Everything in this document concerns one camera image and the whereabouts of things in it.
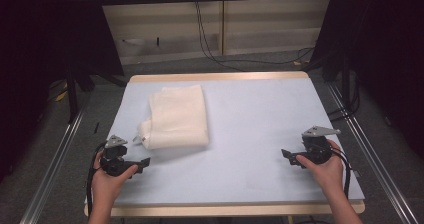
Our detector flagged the person's right hand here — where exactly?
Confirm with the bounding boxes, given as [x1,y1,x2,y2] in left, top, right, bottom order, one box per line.
[295,139,345,199]

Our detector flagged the black floor cables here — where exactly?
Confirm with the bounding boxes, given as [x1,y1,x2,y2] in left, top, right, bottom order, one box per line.
[327,75,363,122]

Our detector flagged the black metal stand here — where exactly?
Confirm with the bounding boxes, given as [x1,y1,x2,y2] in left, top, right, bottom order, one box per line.
[64,62,96,124]

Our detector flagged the aluminium floor rail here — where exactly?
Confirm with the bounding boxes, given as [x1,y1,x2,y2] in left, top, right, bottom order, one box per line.
[19,95,90,224]
[325,82,420,224]

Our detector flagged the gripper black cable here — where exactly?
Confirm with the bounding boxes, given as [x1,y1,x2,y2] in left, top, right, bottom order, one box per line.
[85,141,108,216]
[329,146,352,200]

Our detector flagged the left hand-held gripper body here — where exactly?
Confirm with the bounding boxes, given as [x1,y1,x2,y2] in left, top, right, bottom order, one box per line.
[99,134,135,178]

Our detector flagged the person's left hand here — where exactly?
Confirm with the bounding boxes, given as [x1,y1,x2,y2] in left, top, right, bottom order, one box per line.
[91,150,139,204]

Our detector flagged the yellow floor tape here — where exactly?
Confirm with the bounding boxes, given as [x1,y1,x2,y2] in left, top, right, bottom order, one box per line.
[54,83,70,102]

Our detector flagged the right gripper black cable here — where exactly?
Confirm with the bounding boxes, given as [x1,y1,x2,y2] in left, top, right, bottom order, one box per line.
[329,146,352,200]

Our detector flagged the wooden table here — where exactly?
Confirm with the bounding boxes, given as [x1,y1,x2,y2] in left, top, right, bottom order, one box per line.
[83,71,366,218]

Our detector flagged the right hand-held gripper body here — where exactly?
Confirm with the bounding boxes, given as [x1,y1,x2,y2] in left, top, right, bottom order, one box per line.
[301,126,342,165]

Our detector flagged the black curtain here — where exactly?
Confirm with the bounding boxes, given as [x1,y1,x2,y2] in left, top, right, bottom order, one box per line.
[311,0,424,160]
[0,0,125,183]

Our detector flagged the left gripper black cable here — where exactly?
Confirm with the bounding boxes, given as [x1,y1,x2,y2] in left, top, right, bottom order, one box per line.
[85,141,108,216]

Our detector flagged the black hanging cable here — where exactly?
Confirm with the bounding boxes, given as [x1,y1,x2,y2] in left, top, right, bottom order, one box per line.
[194,1,316,73]

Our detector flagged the white mesh laundry bag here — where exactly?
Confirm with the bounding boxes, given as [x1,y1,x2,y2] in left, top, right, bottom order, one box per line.
[133,84,210,151]

